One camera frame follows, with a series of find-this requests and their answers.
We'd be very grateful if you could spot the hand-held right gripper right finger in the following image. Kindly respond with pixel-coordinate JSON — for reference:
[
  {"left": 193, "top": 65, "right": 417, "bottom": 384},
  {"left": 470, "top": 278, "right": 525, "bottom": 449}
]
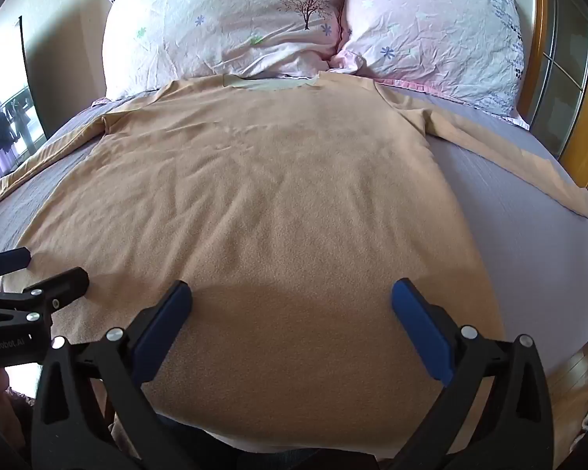
[{"left": 378, "top": 278, "right": 555, "bottom": 470}]

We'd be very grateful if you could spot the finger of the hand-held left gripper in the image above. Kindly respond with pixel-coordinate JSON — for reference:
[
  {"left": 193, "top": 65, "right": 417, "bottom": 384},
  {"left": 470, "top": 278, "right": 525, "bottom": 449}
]
[
  {"left": 22, "top": 267, "right": 90, "bottom": 314},
  {"left": 0, "top": 248, "right": 32, "bottom": 282}
]

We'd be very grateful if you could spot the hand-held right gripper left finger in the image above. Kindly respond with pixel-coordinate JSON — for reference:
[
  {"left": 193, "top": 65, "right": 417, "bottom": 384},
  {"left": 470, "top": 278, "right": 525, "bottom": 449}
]
[{"left": 31, "top": 280, "right": 200, "bottom": 470}]

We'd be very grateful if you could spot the tan long-sleeved shirt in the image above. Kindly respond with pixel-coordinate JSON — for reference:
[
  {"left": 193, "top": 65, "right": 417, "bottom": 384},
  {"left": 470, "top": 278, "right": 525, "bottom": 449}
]
[{"left": 0, "top": 72, "right": 588, "bottom": 457}]

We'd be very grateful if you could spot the window with purple curtain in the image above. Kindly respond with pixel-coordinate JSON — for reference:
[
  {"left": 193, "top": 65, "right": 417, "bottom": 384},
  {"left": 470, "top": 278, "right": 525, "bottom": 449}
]
[{"left": 0, "top": 16, "right": 47, "bottom": 179}]

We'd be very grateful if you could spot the purple bed sheet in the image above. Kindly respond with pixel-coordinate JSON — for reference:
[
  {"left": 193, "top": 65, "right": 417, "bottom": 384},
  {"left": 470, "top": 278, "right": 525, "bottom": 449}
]
[{"left": 0, "top": 83, "right": 588, "bottom": 392}]

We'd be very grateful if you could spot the wooden headboard with glass panels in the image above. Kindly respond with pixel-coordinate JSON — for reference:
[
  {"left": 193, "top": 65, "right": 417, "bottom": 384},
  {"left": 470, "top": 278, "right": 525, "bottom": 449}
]
[{"left": 517, "top": 0, "right": 588, "bottom": 189}]

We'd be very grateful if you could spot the pink floral pillow with tree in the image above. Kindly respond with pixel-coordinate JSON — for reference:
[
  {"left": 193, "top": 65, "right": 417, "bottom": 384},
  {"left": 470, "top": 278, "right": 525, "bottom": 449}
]
[{"left": 101, "top": 0, "right": 350, "bottom": 99}]

